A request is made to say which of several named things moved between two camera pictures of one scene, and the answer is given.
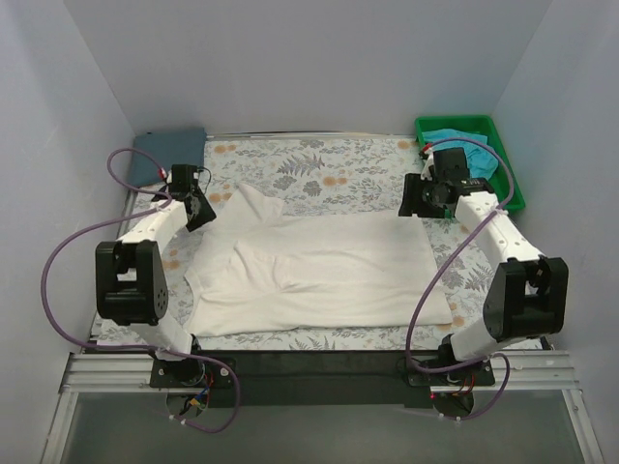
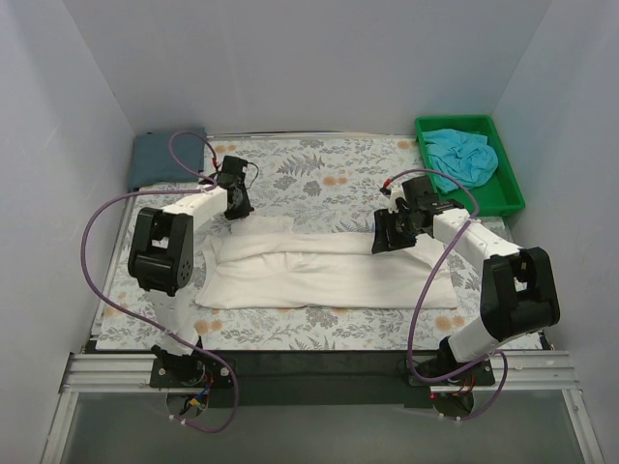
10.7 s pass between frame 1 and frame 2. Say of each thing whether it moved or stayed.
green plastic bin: stayed
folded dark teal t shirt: stayed
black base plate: stayed
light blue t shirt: stayed
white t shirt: moved
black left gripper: moved
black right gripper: moved
